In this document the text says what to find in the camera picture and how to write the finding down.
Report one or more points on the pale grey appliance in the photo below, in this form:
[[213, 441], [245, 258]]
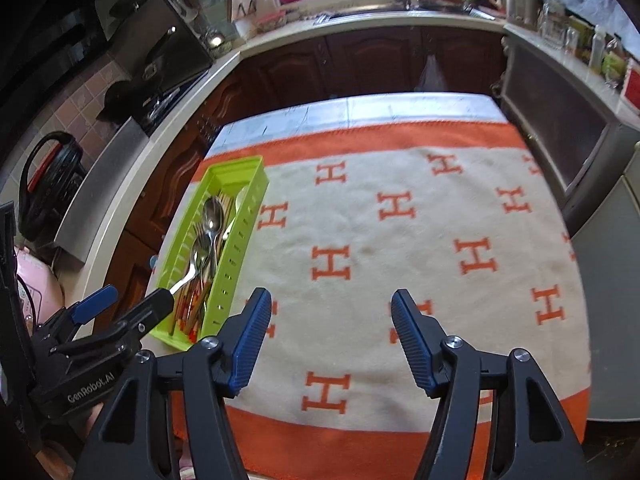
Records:
[[610, 310]]

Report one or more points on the pink appliance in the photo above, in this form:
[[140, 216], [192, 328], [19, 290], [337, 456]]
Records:
[[40, 280]]

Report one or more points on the large steel spoon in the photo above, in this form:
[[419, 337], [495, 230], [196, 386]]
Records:
[[214, 215]]

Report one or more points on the green plastic utensil tray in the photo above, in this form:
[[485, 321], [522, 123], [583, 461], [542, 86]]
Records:
[[237, 237]]

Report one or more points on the dark wooden cabinets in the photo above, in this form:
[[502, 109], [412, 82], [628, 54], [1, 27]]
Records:
[[350, 60]]

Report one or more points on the clear plastic bottle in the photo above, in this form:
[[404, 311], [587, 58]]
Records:
[[597, 47]]

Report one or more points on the pile of wooden chopsticks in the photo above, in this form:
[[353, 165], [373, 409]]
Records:
[[187, 310]]

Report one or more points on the pale blue table cover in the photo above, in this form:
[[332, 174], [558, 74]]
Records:
[[350, 112]]

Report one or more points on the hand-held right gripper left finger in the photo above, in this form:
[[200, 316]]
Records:
[[250, 340]]

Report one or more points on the grey glass door cabinet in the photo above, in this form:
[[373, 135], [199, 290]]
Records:
[[560, 110]]

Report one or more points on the white ceramic spoon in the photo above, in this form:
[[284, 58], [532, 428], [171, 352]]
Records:
[[241, 202]]

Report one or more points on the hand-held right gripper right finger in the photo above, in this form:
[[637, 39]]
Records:
[[412, 340]]

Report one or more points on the orange beige printed blanket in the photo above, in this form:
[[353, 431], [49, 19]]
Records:
[[400, 260]]

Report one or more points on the white plastic bag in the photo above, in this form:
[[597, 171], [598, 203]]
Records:
[[432, 72]]

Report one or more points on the white kitchen countertop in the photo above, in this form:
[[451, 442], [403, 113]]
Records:
[[375, 19]]

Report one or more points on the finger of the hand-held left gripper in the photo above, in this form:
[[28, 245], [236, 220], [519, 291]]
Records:
[[150, 310], [95, 302]]

